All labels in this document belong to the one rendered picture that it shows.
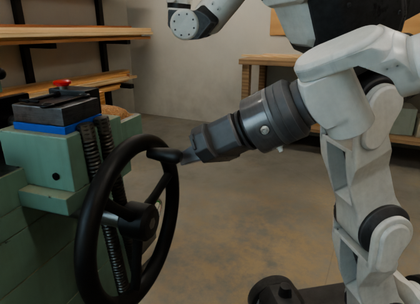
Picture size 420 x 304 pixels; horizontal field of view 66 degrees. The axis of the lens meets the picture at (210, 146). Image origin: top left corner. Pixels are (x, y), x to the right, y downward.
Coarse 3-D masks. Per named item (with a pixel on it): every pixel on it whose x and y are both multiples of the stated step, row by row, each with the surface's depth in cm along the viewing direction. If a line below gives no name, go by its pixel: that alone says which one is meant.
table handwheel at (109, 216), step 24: (120, 144) 46; (144, 144) 50; (120, 168) 44; (168, 168) 61; (96, 192) 41; (168, 192) 64; (72, 216) 56; (96, 216) 40; (120, 216) 48; (144, 216) 51; (168, 216) 65; (96, 240) 41; (144, 240) 52; (168, 240) 64; (96, 264) 41; (96, 288) 42; (144, 288) 56
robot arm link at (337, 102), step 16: (320, 80) 40; (336, 80) 40; (352, 80) 40; (272, 96) 43; (288, 96) 42; (304, 96) 41; (320, 96) 41; (336, 96) 40; (352, 96) 41; (272, 112) 43; (288, 112) 42; (304, 112) 42; (320, 112) 42; (336, 112) 41; (352, 112) 41; (368, 112) 42; (288, 128) 43; (304, 128) 43; (336, 128) 43; (352, 128) 42; (368, 128) 42
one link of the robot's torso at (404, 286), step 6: (396, 270) 110; (396, 276) 107; (402, 276) 107; (396, 282) 107; (402, 282) 104; (408, 282) 104; (414, 282) 105; (402, 288) 104; (408, 288) 102; (414, 288) 101; (402, 294) 105; (408, 294) 102; (414, 294) 100; (402, 300) 105; (408, 300) 102; (414, 300) 100
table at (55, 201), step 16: (128, 128) 79; (0, 160) 54; (0, 176) 48; (16, 176) 51; (0, 192) 48; (16, 192) 51; (32, 192) 50; (48, 192) 50; (64, 192) 50; (80, 192) 51; (0, 208) 49; (48, 208) 50; (64, 208) 49
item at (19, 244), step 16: (32, 224) 55; (48, 224) 58; (64, 224) 62; (16, 240) 52; (32, 240) 55; (48, 240) 58; (64, 240) 62; (0, 256) 49; (16, 256) 52; (32, 256) 55; (48, 256) 59; (0, 272) 50; (16, 272) 53; (32, 272) 56; (0, 288) 50
